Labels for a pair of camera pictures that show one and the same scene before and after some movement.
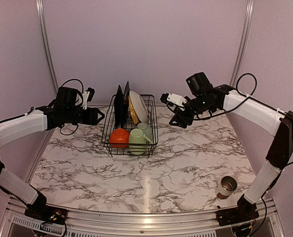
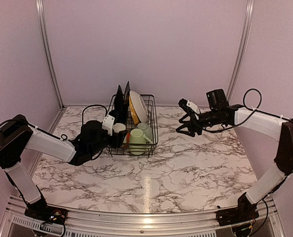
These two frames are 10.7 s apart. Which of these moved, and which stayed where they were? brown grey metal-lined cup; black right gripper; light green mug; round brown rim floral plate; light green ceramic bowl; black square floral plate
Moved: black right gripper; brown grey metal-lined cup
Stayed: light green ceramic bowl; black square floral plate; round brown rim floral plate; light green mug
